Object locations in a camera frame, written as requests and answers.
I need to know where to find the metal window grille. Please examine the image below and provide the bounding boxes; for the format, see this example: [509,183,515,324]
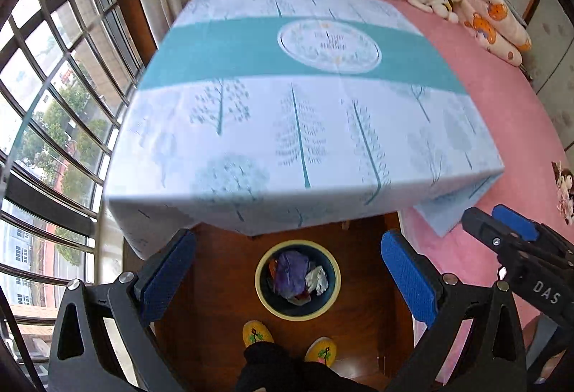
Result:
[1,0,144,391]

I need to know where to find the left yellow knitted slipper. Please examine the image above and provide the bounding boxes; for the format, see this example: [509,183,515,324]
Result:
[242,320,274,347]

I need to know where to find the black trouser legs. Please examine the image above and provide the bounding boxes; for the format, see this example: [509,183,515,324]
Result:
[235,341,375,392]

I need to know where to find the pink bed sheet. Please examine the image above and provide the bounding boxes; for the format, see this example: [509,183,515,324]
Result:
[320,0,574,383]

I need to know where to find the purple plastic bag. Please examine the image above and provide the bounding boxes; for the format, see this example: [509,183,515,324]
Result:
[273,250,309,299]

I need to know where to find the orange snack bag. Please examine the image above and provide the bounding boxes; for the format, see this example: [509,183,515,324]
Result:
[268,258,277,281]

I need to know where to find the cartoon print rolled quilt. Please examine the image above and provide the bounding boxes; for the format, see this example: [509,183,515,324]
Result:
[455,0,532,67]

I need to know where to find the right yellow knitted slipper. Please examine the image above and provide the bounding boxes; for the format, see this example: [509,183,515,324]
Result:
[305,337,338,368]

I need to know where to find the blue tree pattern tablecloth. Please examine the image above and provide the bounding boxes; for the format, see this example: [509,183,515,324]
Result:
[104,0,504,259]

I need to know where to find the teal and cream trash bin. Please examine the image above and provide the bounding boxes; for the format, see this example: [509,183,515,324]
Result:
[255,240,342,321]

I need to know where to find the yellow knitted slipper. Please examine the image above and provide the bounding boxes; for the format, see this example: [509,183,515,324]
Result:
[242,320,274,347]
[305,337,338,368]

